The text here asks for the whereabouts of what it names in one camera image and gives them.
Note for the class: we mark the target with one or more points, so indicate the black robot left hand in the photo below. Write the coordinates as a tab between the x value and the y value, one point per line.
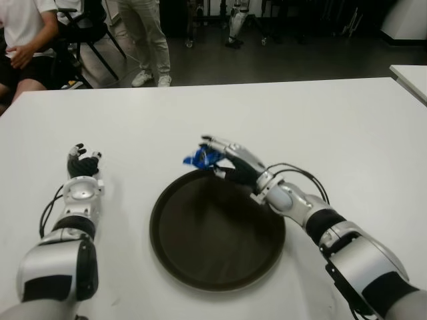
81	166

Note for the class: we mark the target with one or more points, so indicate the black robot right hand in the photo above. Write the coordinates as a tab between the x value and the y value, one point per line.
245	166

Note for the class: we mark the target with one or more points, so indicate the blue Oreo packet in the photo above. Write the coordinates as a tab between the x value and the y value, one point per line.
203	159

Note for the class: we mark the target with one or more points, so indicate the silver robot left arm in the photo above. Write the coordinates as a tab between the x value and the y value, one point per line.
53	266

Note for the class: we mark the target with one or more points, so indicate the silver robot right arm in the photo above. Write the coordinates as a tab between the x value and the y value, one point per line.
367	256

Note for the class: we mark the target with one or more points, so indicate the round dark brown tray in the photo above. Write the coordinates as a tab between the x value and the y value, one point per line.
213	240

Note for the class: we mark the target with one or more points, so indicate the black chair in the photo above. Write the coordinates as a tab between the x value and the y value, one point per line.
83	31

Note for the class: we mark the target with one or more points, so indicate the white humanoid robot leg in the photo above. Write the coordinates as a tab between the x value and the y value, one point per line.
236	23

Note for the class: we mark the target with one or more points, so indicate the person in beige trousers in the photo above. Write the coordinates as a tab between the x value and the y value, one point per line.
146	30

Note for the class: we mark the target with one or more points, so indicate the person in black shorts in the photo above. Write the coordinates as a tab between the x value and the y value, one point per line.
23	23

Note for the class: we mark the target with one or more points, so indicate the white side table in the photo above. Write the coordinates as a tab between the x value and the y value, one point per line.
413	78

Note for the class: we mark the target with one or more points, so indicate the white cabinet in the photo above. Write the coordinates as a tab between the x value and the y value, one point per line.
407	20

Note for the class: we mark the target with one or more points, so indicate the folded grey metal frame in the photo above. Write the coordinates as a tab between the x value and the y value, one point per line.
352	23

